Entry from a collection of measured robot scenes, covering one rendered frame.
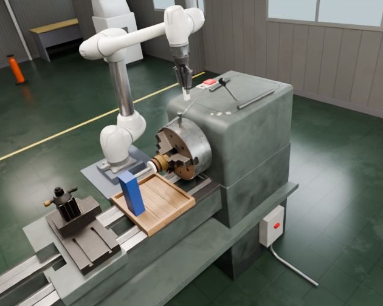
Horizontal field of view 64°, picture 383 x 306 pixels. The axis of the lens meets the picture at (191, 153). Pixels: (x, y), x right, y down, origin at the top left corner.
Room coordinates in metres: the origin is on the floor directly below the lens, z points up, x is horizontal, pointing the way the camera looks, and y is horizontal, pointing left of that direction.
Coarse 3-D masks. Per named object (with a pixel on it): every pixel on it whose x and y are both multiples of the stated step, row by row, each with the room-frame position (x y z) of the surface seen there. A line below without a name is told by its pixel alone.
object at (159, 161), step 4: (156, 156) 1.31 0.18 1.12; (160, 156) 1.30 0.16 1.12; (164, 156) 1.31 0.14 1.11; (152, 160) 1.28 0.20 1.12; (156, 160) 1.28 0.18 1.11; (160, 160) 1.27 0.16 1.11; (164, 160) 1.28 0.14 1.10; (156, 164) 1.26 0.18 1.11; (160, 164) 1.26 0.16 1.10; (164, 164) 1.27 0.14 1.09; (156, 168) 1.25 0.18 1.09; (160, 168) 1.26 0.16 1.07; (164, 168) 1.27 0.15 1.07; (156, 172) 1.25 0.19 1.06
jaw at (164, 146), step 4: (160, 132) 1.40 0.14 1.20; (164, 132) 1.41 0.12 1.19; (156, 136) 1.40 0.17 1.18; (160, 136) 1.38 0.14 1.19; (164, 136) 1.39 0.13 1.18; (160, 140) 1.37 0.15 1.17; (164, 140) 1.38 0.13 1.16; (168, 140) 1.38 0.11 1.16; (156, 144) 1.37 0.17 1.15; (160, 144) 1.35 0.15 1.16; (164, 144) 1.36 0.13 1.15; (168, 144) 1.37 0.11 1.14; (160, 148) 1.34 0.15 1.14; (164, 148) 1.35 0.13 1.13; (168, 148) 1.35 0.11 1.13; (172, 148) 1.36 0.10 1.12; (156, 152) 1.35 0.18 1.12; (160, 152) 1.32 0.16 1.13; (164, 152) 1.33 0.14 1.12
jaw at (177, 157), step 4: (172, 156) 1.31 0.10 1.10; (176, 156) 1.30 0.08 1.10; (180, 156) 1.29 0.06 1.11; (184, 156) 1.29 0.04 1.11; (168, 160) 1.27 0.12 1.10; (172, 160) 1.27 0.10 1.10; (176, 160) 1.26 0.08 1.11; (180, 160) 1.25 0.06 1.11; (184, 160) 1.24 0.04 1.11; (188, 160) 1.24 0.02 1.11; (192, 160) 1.24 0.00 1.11; (196, 160) 1.25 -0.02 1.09; (168, 164) 1.27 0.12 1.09; (172, 164) 1.27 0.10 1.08; (176, 164) 1.25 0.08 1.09; (180, 164) 1.26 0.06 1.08; (184, 164) 1.23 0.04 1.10; (188, 164) 1.24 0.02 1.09; (192, 164) 1.25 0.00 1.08; (196, 164) 1.25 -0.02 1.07
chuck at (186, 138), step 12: (168, 132) 1.37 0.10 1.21; (180, 132) 1.32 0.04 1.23; (192, 132) 1.33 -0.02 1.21; (180, 144) 1.30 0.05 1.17; (192, 144) 1.28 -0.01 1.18; (168, 156) 1.41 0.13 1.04; (192, 156) 1.24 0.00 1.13; (204, 156) 1.28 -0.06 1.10; (180, 168) 1.34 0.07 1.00; (192, 168) 1.25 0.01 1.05; (204, 168) 1.29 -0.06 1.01
